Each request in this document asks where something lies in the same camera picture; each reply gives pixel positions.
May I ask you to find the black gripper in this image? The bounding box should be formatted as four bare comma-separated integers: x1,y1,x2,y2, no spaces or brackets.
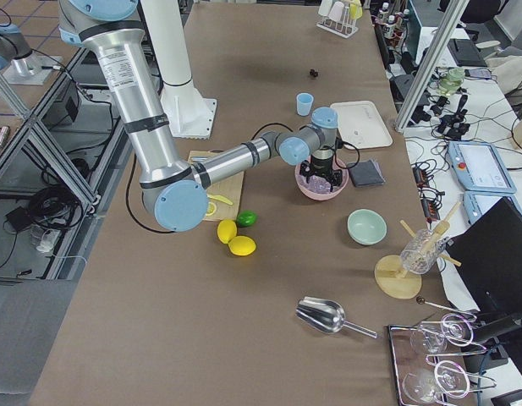
299,149,343,191

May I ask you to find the pink bowl of ice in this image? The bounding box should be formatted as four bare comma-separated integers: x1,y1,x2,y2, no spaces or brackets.
294,165,349,201

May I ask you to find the light blue plastic cup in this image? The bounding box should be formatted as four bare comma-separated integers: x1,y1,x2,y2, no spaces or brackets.
295,92,314,117

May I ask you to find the wooden cup tree stand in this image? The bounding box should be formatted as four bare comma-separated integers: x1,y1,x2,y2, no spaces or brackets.
374,202,461,299

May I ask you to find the metal ice scoop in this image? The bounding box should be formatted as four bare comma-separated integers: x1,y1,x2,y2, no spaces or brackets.
295,296,378,338

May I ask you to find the pink cup on rack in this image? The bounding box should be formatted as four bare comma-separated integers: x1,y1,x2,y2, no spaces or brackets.
328,1,345,23

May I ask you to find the white cup on rack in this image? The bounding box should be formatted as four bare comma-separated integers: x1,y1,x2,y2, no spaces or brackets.
318,0,332,17

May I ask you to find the yellow cup on rack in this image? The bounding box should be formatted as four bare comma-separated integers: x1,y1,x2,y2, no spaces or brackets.
348,0,363,24

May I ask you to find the grey folded cloth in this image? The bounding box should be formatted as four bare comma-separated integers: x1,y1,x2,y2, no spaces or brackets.
349,159,385,187

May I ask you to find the cream rabbit tray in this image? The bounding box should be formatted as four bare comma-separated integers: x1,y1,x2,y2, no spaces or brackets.
330,101,393,150

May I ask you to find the mint green bowl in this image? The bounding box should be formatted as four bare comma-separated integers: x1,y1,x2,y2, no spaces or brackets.
347,209,387,245

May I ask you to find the green lime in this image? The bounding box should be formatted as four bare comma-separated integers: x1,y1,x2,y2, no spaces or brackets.
236,211,257,228

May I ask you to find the wooden cutting board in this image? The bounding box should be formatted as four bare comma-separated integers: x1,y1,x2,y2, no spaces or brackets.
204,173,245,222

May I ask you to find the yellow plastic knife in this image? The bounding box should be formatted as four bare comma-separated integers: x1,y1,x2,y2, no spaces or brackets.
207,194,234,206

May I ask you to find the yellow lemon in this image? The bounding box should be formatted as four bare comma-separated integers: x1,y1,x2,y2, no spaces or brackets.
228,235,256,256
217,219,238,244

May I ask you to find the lemon slice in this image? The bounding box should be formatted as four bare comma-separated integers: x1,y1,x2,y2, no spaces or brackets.
206,201,217,217

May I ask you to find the glass mug on stand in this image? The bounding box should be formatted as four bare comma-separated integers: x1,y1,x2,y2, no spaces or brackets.
400,229,448,275

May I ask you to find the blue teach pendant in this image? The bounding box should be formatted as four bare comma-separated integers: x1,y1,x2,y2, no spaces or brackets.
463,190,520,225
447,141,517,194

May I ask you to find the wine glass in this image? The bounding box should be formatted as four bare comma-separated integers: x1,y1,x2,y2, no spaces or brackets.
410,313,474,354
403,360,470,405

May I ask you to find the black glass tray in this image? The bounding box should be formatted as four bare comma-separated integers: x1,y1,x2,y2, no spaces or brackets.
387,325,497,405

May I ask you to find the white camera pillar base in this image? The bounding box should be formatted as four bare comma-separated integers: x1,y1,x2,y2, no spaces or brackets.
141,0,217,140

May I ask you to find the white wire cup rack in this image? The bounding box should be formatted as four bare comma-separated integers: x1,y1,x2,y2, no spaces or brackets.
316,3,359,39

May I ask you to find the aluminium frame post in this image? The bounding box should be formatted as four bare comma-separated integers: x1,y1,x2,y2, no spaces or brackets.
394,0,469,133

